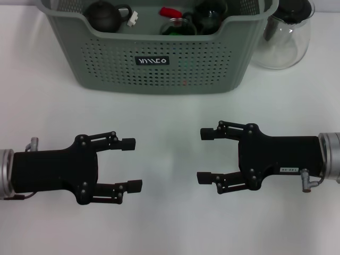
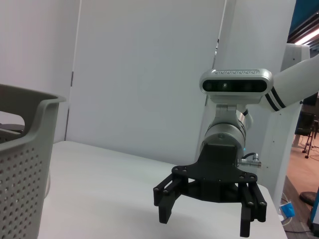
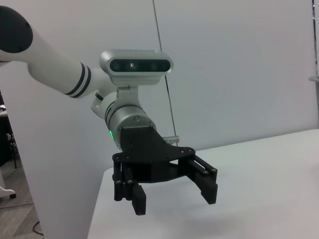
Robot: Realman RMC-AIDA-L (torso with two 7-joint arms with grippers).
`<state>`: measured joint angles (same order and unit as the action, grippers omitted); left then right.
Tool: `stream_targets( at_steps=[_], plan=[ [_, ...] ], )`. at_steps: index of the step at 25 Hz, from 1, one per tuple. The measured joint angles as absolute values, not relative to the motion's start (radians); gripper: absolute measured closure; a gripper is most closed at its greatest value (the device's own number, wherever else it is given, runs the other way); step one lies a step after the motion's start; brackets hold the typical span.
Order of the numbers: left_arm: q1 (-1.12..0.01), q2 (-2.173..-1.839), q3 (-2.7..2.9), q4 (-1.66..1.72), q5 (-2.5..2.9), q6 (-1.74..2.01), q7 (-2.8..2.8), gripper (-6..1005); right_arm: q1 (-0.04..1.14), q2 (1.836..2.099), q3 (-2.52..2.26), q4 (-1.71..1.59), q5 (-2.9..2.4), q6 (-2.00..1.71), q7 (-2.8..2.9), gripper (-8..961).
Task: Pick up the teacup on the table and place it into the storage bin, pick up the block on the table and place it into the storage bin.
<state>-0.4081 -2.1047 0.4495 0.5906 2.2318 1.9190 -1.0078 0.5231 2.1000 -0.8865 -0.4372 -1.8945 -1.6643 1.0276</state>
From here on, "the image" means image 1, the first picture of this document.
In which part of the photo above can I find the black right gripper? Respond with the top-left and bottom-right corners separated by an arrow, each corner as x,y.
196,120 -> 327,195

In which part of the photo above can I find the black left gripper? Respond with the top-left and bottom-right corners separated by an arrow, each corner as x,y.
12,131 -> 143,206

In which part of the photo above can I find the glass teacup black holder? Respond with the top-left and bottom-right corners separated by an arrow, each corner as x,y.
160,12 -> 198,36
191,0 -> 228,36

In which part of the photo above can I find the white brick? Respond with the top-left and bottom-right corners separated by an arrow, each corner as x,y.
126,11 -> 139,27

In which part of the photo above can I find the dark red long brick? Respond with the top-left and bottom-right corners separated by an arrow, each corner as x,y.
159,7 -> 183,18

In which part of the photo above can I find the grey-green perforated storage bin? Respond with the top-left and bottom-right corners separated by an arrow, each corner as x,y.
39,0 -> 279,96

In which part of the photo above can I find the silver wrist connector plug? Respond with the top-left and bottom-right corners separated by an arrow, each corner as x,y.
301,169 -> 320,193
25,137 -> 40,152

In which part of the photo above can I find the glass carafe black lid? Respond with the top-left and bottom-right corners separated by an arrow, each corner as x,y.
249,0 -> 316,70

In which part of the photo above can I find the black clay teapot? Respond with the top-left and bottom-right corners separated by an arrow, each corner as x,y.
84,1 -> 133,33

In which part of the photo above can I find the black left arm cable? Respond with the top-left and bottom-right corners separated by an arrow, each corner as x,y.
3,191 -> 36,201

